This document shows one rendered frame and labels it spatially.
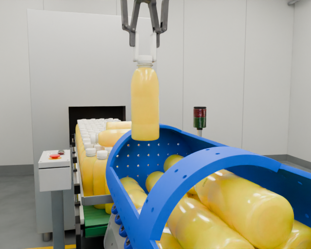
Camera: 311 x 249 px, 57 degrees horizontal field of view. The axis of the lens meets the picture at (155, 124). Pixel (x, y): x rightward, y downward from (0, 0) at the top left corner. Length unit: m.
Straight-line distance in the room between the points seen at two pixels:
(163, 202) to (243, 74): 5.22
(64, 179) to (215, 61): 4.59
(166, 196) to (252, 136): 5.33
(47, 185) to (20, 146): 4.22
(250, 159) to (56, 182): 0.72
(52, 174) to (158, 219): 0.66
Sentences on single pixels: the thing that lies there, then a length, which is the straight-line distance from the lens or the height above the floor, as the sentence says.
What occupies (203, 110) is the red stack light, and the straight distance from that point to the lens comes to 1.37.
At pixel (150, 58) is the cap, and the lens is 0.72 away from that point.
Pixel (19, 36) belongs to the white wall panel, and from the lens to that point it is 5.22.
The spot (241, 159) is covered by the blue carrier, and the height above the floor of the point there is 1.23.
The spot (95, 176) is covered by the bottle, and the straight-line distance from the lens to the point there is 1.08.
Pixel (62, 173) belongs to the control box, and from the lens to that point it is 1.01.
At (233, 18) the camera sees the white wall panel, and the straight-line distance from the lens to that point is 5.62.
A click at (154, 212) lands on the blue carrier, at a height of 1.16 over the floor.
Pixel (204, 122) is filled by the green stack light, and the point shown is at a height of 1.18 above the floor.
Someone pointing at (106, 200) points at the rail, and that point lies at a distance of 1.02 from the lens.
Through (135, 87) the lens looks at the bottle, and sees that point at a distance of 0.71.
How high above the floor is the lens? 1.32
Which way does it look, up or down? 6 degrees down
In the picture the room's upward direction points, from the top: straight up
